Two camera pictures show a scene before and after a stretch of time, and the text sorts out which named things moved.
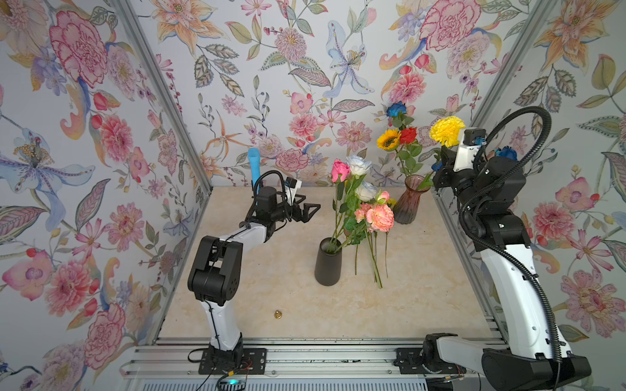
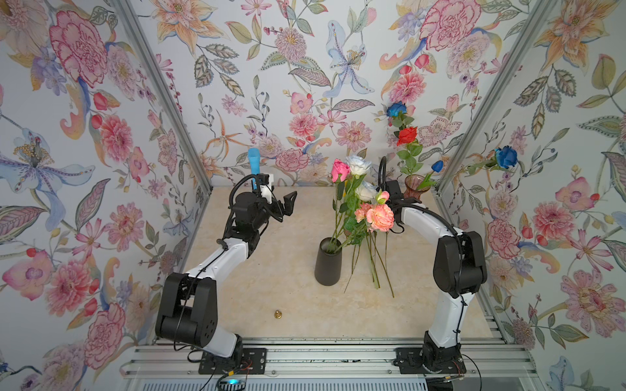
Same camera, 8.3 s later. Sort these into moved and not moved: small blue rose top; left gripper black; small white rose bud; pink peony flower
Moved: left gripper black
Not moved: pink peony flower; small blue rose top; small white rose bud
